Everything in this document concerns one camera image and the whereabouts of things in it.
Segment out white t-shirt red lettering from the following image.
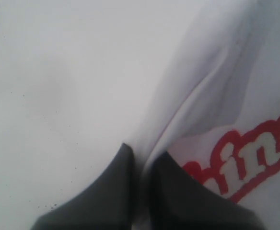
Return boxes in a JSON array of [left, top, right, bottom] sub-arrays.
[[126, 0, 280, 230]]

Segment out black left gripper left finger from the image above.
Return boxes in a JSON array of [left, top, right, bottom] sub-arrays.
[[32, 144, 134, 230]]

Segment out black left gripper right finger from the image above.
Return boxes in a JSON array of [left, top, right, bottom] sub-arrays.
[[149, 152, 259, 230]]

